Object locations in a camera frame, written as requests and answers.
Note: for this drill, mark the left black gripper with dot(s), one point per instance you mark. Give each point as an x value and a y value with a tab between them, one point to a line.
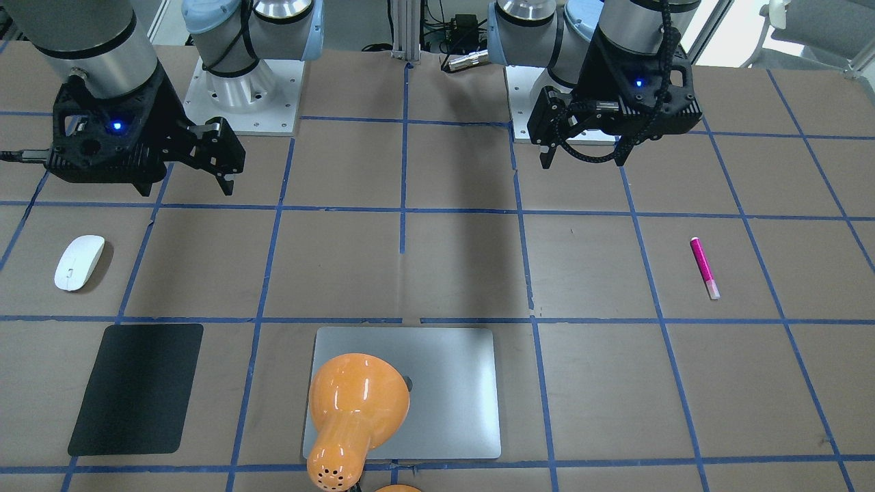
593	80

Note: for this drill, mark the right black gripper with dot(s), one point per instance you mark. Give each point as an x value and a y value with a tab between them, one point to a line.
172	111

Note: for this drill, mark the pink pen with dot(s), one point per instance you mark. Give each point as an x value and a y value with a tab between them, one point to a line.
704	269

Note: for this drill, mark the white computer mouse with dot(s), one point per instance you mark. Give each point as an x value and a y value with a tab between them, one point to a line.
78	262

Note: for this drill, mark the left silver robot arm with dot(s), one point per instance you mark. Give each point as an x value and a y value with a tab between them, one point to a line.
557	35

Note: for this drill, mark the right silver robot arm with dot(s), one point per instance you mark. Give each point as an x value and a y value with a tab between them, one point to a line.
106	41

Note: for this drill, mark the black mousepad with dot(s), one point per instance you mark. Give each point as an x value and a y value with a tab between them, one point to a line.
138	394

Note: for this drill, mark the silver laptop notebook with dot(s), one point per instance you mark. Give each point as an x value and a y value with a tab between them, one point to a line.
454	410

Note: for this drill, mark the black power adapter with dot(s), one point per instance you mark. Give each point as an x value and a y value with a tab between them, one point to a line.
464	24

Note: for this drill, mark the grey office chair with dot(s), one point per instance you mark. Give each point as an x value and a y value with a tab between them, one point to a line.
832	34

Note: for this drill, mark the orange desk lamp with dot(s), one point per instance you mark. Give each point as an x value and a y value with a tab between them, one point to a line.
356	402

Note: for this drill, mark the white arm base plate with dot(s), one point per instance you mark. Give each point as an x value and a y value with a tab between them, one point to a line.
523	86
256	97

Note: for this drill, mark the silver cable connector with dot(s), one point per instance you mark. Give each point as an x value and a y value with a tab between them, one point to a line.
467	61

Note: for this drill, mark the aluminium frame post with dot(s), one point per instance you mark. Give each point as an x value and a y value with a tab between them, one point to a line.
406	24

